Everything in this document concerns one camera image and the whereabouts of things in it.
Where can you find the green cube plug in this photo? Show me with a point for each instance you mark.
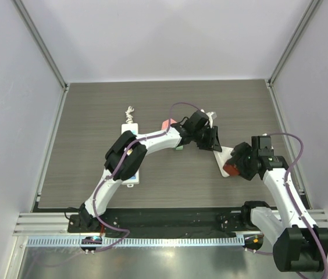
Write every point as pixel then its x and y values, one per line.
pixel 178 148

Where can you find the pink cube plug adapter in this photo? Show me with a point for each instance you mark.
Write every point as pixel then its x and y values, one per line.
pixel 166 124

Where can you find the slotted cable duct strip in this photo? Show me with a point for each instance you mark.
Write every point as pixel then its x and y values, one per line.
pixel 98 242

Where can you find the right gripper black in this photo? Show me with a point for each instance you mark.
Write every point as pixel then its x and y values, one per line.
pixel 240 164

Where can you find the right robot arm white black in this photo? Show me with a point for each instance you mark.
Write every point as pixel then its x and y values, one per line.
pixel 299 243

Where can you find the right aluminium frame post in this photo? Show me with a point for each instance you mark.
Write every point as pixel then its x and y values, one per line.
pixel 295 38

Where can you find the left aluminium frame post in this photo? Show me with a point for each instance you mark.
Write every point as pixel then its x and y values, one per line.
pixel 33 30

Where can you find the white triangular socket base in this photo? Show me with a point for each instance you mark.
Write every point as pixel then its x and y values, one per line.
pixel 221 158

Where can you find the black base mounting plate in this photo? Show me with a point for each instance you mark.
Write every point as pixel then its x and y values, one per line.
pixel 165 222

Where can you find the aluminium frame post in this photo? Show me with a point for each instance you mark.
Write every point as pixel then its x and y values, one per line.
pixel 295 38
pixel 33 30

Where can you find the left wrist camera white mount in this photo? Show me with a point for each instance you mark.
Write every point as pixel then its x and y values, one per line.
pixel 211 116

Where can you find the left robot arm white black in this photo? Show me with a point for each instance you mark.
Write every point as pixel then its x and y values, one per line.
pixel 126 155

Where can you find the aluminium rail front frame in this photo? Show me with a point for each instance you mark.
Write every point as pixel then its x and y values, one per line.
pixel 56 223

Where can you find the black cube plug adapter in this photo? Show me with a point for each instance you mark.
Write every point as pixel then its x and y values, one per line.
pixel 262 146

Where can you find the red-brown cube plug adapter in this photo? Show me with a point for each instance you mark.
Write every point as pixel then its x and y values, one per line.
pixel 231 170

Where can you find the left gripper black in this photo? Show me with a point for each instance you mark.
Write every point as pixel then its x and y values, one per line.
pixel 210 145

